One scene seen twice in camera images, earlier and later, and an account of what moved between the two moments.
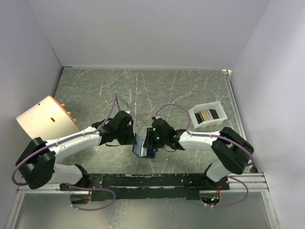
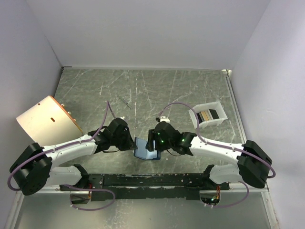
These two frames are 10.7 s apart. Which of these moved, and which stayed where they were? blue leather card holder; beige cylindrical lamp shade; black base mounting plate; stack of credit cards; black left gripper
Moved: black left gripper; blue leather card holder
Stayed: stack of credit cards; beige cylindrical lamp shade; black base mounting plate
